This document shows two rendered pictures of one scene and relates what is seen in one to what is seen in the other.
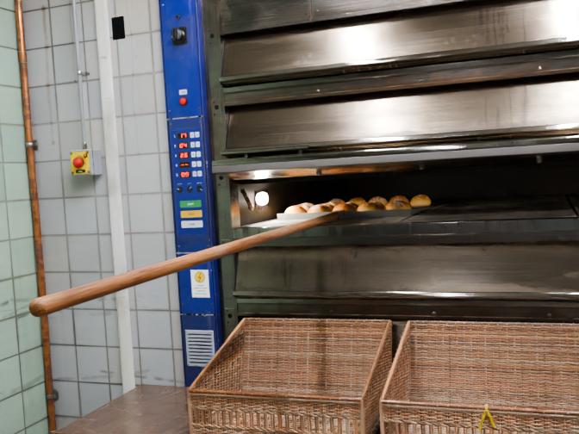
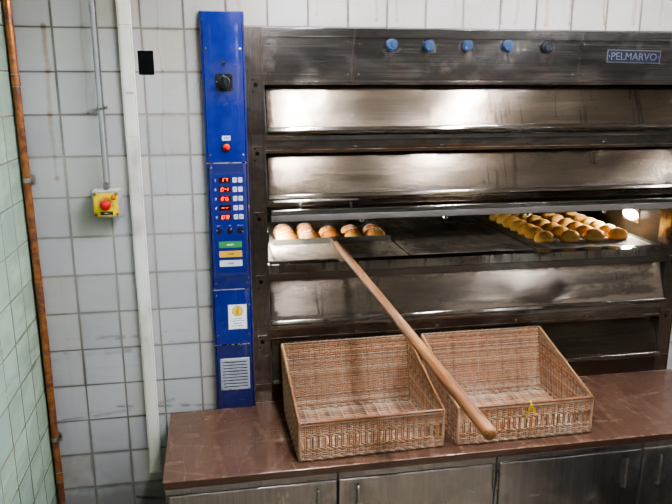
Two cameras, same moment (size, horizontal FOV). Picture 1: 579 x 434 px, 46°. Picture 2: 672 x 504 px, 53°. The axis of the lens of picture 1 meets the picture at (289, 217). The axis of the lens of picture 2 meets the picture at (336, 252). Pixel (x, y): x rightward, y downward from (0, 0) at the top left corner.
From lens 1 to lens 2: 145 cm
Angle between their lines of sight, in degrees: 32
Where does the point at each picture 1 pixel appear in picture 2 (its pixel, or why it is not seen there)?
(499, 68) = (500, 140)
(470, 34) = (483, 112)
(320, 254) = (347, 284)
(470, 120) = (478, 179)
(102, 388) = (118, 422)
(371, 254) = (390, 282)
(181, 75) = (224, 121)
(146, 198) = (176, 238)
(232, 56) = (275, 106)
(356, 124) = (388, 177)
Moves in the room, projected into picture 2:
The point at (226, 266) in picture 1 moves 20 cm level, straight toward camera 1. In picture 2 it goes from (260, 299) to (286, 311)
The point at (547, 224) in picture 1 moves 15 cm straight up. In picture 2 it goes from (521, 257) to (523, 223)
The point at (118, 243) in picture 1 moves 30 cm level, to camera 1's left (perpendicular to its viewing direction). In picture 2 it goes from (144, 282) to (63, 294)
